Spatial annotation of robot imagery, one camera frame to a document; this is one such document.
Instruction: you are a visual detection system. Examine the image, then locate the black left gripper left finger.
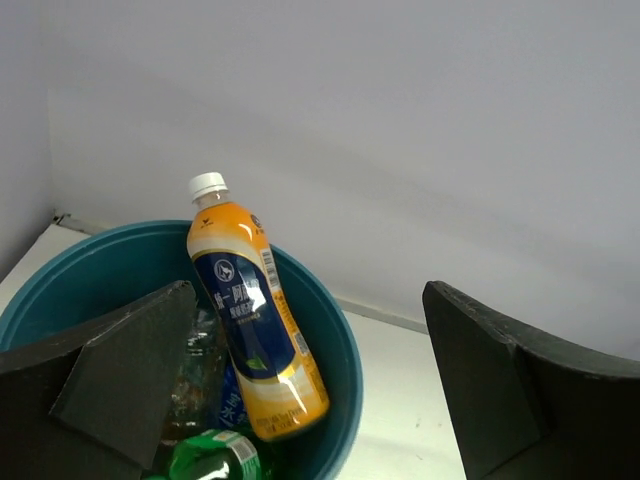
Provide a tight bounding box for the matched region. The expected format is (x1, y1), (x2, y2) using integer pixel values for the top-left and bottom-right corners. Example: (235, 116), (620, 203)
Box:
(1, 281), (196, 479)

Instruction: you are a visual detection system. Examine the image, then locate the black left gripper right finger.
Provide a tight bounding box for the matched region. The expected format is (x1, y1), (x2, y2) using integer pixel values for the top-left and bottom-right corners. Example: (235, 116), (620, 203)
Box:
(422, 281), (639, 479)

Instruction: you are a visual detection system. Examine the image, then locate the clear bottle white cap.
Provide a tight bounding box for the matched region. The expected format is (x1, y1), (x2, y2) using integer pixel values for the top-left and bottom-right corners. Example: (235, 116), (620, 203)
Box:
(160, 308), (227, 444)

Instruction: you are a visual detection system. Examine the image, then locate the green plastic bottle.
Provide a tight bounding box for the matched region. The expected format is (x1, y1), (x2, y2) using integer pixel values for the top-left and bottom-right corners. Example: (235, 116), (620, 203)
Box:
(163, 429), (277, 480)

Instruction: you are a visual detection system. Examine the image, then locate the blue label clear bottle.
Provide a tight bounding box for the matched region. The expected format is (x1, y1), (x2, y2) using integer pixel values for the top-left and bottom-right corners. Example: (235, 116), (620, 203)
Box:
(214, 360), (249, 429)

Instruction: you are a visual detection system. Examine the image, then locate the orange bottle dark label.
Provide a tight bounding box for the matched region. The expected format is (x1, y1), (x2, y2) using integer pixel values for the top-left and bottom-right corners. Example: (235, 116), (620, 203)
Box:
(187, 172), (330, 442)

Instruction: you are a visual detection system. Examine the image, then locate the teal and cream bin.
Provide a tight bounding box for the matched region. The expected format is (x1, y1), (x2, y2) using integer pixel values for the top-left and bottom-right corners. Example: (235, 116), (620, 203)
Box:
(1, 220), (363, 479)

